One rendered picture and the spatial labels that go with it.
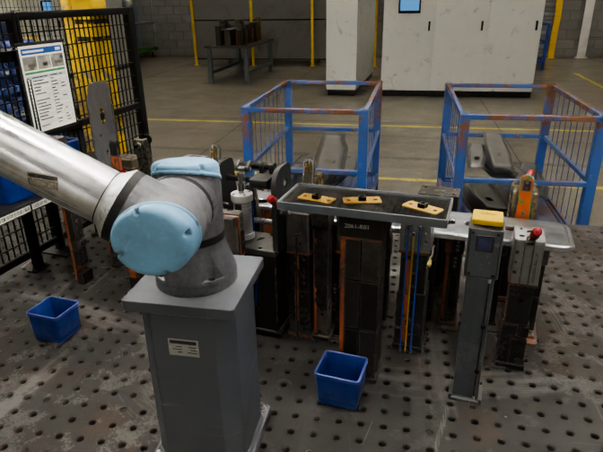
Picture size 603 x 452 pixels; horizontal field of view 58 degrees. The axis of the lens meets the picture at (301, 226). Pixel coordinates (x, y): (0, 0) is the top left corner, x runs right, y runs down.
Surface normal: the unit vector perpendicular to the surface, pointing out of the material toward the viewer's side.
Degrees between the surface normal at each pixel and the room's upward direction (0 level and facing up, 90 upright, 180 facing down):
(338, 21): 90
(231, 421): 91
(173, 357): 90
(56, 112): 90
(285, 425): 0
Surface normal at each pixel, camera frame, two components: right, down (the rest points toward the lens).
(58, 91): 0.94, 0.11
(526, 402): -0.01, -0.92
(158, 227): 0.04, 0.46
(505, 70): -0.18, 0.39
